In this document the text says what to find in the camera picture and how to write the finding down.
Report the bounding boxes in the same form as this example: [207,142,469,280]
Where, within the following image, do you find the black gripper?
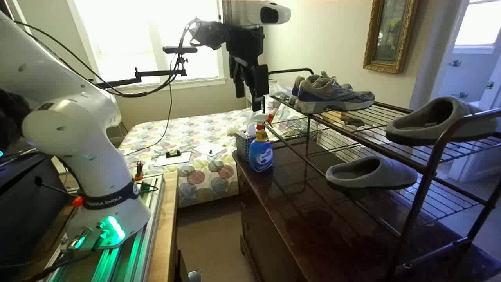
[224,23,271,112]

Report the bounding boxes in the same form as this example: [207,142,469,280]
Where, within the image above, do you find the grey slipper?
[325,154,420,191]
[384,95,500,147]

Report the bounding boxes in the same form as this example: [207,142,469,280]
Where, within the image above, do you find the dark metal shoe rack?
[268,67,501,282]

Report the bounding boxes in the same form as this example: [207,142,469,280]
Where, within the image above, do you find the dark box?
[234,129,257,162]

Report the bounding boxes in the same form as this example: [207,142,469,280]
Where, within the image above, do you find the blue spray bottle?
[248,111,276,175]

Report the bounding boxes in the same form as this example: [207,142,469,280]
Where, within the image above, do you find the bed with floral bedspread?
[116,106,279,208]

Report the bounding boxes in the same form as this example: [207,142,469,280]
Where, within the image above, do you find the grey blue sneaker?
[290,70,378,115]

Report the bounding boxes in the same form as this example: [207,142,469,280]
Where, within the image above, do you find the white paper sheet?
[154,150,193,167]

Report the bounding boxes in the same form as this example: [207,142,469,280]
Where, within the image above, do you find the bright window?
[453,0,501,51]
[69,0,229,87]

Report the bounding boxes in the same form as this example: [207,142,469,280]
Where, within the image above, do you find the gold framed picture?
[364,0,422,75]

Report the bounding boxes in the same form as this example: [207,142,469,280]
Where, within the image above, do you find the dark wooden dresser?
[234,134,501,282]

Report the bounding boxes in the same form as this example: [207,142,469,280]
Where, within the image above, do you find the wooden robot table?
[0,170,181,282]

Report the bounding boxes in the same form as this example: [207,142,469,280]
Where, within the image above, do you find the white cabinet with knobs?
[433,45,501,184]

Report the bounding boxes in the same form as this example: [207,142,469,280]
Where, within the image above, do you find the black controller box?
[0,150,69,267]

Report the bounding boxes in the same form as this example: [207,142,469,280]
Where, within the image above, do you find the black camera on boom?
[162,45,201,56]

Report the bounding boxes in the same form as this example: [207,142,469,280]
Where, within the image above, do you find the thin black hanging cable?
[124,67,177,158]

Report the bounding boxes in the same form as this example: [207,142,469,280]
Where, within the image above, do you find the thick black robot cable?
[13,17,203,98]

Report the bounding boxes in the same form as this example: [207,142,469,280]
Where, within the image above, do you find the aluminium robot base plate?
[44,178,167,282]

